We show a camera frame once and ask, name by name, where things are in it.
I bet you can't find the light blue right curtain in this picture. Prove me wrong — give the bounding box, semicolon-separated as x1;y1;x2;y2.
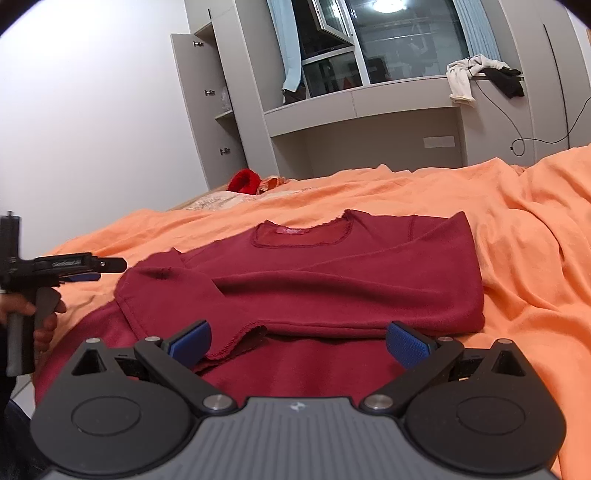
453;0;502;60

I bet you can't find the light blue left curtain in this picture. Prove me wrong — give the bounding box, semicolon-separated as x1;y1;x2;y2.
267;0;303;93

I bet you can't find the black cloth on ledge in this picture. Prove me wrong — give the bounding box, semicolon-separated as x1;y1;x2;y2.
482;67;525;99

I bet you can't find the person's left hand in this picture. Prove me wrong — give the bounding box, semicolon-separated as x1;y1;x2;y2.
0;292;68;354

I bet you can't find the window with white frame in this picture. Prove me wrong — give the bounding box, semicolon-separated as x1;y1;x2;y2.
293;1;469;97

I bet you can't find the red plush item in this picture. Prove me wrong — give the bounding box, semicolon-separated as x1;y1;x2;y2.
228;168;262;195

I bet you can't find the light blue curtain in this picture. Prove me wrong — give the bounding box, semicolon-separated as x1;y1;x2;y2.
453;0;502;60
267;0;303;93

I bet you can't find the orange bed sheet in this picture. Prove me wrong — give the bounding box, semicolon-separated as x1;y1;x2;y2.
51;147;590;479

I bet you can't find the maroon knit sweater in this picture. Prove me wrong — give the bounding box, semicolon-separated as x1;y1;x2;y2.
35;210;485;401

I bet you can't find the grey wardrobe cabinet unit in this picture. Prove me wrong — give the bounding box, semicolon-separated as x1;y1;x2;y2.
185;1;590;179

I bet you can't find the floral peach pillow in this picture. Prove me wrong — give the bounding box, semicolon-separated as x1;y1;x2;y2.
174;176;311;211

